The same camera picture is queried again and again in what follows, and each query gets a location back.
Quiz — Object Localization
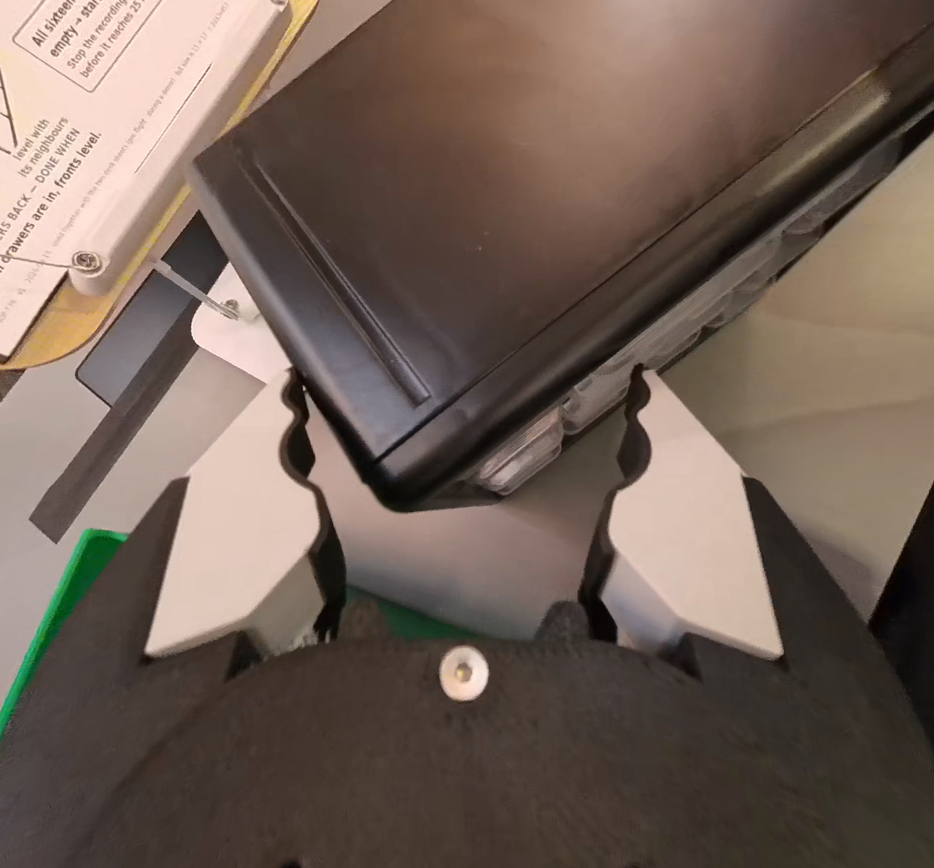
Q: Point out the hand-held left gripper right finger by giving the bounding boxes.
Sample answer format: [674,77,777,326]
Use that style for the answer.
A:
[580,365,785,659]

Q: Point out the wire page holder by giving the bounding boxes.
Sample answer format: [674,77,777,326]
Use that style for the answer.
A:
[0,244,105,280]

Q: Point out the printed instruction sheet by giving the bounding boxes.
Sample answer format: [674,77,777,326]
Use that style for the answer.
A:
[0,0,287,364]

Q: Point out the white stand base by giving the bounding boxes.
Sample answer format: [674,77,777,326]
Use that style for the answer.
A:
[149,259,293,402]

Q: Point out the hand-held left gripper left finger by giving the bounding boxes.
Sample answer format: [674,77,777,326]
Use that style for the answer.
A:
[144,371,344,659]

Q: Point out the rows of small clear drawers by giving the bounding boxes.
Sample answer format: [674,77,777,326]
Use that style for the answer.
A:
[474,131,906,497]

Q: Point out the black drawer cabinet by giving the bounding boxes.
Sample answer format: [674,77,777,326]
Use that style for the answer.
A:
[188,0,934,515]

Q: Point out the green plastic bin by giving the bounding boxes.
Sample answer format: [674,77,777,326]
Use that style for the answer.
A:
[0,529,475,738]

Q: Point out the white stand ledge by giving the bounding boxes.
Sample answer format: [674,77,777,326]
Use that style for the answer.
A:
[69,0,291,296]

